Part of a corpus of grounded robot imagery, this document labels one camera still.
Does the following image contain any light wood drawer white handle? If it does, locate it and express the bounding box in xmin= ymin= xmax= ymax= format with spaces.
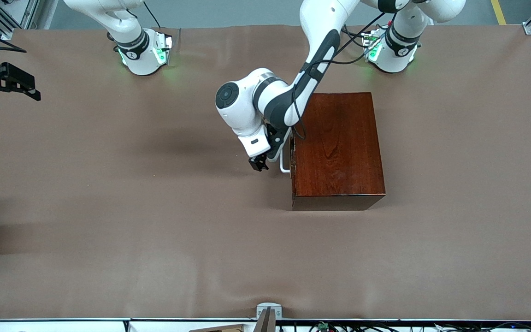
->
xmin=280 ymin=134 xmax=297 ymax=203

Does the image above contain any dark wooden drawer cabinet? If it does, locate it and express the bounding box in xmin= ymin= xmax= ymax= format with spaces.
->
xmin=291 ymin=92 xmax=386 ymax=212

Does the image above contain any brown table cloth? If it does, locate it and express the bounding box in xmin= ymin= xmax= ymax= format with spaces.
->
xmin=0 ymin=24 xmax=531 ymax=321

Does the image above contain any brown cardboard piece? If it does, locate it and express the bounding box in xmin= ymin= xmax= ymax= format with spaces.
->
xmin=189 ymin=324 xmax=244 ymax=332

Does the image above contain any black left arm base cable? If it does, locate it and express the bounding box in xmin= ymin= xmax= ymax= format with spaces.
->
xmin=342 ymin=25 xmax=373 ymax=49

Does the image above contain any black arm base cable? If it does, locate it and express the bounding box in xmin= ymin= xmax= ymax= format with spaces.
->
xmin=342 ymin=25 xmax=373 ymax=49
xmin=143 ymin=0 xmax=165 ymax=29

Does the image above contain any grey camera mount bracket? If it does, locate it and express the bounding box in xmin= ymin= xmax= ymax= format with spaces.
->
xmin=255 ymin=302 xmax=283 ymax=332

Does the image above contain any black right arm base cable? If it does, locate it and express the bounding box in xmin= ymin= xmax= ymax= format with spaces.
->
xmin=143 ymin=0 xmax=165 ymax=29

